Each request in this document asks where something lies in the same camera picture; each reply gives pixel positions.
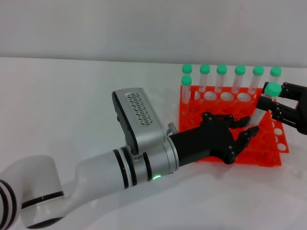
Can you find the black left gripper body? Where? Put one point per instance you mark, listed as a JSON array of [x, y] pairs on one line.
[[204, 141]]

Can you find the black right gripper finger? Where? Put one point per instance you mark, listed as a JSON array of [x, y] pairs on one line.
[[295, 92], [285, 115]]

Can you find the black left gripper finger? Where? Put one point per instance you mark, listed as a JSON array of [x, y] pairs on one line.
[[236, 122], [244, 140]]

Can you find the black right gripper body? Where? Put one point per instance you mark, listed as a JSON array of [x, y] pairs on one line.
[[302, 117]]

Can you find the green-capped clear test tube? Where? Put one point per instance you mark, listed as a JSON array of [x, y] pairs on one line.
[[221, 69], [258, 70], [186, 80], [240, 70], [187, 68], [275, 71], [205, 69], [273, 89]]

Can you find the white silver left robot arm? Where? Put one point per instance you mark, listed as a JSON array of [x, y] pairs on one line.
[[96, 172]]

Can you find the orange test tube rack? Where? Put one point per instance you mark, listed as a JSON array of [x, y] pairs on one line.
[[259, 153]]

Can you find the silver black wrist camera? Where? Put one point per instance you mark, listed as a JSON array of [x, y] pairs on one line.
[[141, 119]]

